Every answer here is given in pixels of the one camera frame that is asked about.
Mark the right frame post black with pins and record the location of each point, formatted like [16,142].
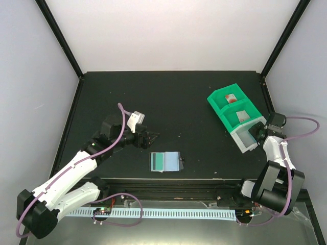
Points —
[289,28]

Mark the green bin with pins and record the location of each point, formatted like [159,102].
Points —
[229,117]
[222,98]

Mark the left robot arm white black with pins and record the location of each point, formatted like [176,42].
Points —
[41,209]

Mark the black aluminium rail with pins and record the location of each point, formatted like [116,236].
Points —
[228,193]

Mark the right controller board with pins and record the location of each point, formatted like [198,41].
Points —
[247,213]

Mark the left frame post black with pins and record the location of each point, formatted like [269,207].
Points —
[44,8]

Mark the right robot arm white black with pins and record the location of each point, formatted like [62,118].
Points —
[279,183]

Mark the white card black stripe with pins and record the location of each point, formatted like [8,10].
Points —
[242,116]

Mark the left controller board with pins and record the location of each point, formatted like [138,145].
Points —
[102,211]

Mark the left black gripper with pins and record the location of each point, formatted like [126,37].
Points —
[145,144]

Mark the white slotted cable duct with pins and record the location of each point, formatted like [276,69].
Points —
[159,213]

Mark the black card holder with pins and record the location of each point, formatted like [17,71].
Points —
[173,162]

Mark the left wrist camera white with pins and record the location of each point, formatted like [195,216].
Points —
[134,119]

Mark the green bin middle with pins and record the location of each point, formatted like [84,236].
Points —
[229,117]

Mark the white translucent bin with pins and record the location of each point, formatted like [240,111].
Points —
[243,139]

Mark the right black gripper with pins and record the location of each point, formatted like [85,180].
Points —
[253,129]

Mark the red white card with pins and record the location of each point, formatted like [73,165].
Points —
[231,98]

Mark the frame post black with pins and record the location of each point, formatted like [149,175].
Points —
[44,8]
[289,28]

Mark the green bin far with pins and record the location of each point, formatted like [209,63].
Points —
[222,98]

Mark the controller board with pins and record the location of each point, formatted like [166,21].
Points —
[247,213]
[102,211]

